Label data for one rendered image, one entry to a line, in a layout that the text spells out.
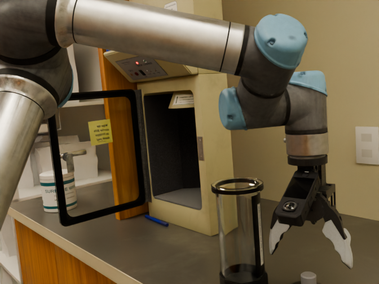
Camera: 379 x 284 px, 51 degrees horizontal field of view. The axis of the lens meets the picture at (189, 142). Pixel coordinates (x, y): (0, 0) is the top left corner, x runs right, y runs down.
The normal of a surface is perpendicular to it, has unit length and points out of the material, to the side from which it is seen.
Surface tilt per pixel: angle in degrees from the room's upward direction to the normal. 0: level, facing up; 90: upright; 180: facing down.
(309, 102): 86
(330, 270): 0
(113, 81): 90
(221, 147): 90
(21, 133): 80
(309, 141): 89
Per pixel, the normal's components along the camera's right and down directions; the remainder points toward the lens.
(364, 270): -0.08, -0.99
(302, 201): -0.33, -0.80
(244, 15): -0.76, 0.14
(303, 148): -0.48, 0.14
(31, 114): 0.90, -0.15
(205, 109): 0.64, 0.04
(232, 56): -0.10, 0.52
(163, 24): 0.02, -0.09
